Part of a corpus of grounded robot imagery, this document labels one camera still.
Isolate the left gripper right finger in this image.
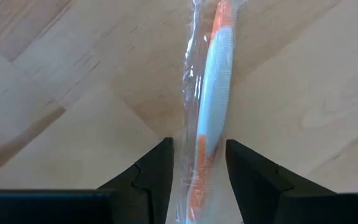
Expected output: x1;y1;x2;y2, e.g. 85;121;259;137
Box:
225;139;358;224

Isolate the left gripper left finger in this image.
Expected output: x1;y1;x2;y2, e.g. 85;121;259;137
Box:
0;138;175;224

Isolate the orange white toothbrush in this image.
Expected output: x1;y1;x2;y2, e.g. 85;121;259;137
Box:
175;0;248;224

